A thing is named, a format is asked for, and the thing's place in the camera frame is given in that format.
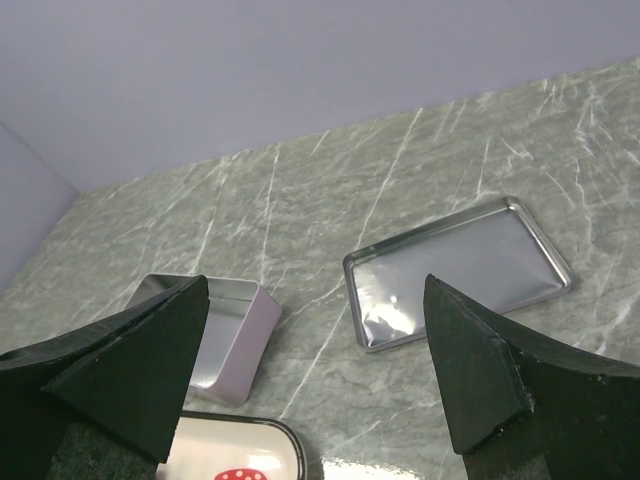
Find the silver rectangular tin box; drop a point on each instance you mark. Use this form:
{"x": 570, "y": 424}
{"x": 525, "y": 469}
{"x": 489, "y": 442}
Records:
{"x": 241, "y": 320}

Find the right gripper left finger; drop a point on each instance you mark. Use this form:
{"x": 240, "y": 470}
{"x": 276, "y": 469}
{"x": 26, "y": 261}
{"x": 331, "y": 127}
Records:
{"x": 103, "y": 401}

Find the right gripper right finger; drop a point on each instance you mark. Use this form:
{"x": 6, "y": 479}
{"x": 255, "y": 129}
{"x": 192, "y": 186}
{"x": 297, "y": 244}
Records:
{"x": 521, "y": 405}

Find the white strawberry pattern tray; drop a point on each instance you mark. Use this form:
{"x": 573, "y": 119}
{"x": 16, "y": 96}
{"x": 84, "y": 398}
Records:
{"x": 223, "y": 446}

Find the silver tin lid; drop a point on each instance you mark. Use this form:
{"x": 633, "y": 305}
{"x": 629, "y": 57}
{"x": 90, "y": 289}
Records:
{"x": 495, "y": 253}

